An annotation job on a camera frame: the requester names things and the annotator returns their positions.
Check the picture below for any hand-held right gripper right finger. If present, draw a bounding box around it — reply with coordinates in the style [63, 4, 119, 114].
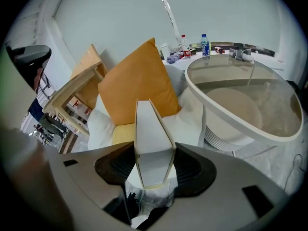
[166, 142, 291, 231]

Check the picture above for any orange square cushion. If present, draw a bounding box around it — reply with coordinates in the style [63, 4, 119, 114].
[97, 37, 182, 127]

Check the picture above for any red label plastic bottle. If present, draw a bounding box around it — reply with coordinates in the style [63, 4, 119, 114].
[180, 34, 192, 59]

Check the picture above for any round glass side table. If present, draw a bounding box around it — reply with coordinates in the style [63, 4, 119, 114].
[184, 54, 304, 153]

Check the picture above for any white windowsill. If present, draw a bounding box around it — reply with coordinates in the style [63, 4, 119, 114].
[161, 42, 289, 72]

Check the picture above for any light wooden table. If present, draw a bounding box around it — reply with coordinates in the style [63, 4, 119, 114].
[42, 63, 109, 137]

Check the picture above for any purple cloth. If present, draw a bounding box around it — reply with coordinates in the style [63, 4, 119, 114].
[166, 51, 185, 64]

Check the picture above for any blue label plastic bottle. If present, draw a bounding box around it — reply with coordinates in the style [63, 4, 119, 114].
[200, 33, 212, 57]

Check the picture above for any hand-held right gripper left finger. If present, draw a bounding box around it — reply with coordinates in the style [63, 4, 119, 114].
[59, 140, 137, 226]

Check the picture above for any white roller blind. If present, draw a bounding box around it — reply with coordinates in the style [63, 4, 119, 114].
[156, 0, 283, 51]

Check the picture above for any white round cushion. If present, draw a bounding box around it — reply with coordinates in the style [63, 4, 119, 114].
[86, 64, 207, 152]

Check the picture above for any cream white book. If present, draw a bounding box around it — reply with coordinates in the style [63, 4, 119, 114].
[124, 98, 179, 226]

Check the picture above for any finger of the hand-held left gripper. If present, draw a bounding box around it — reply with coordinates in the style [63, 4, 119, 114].
[5, 44, 52, 91]

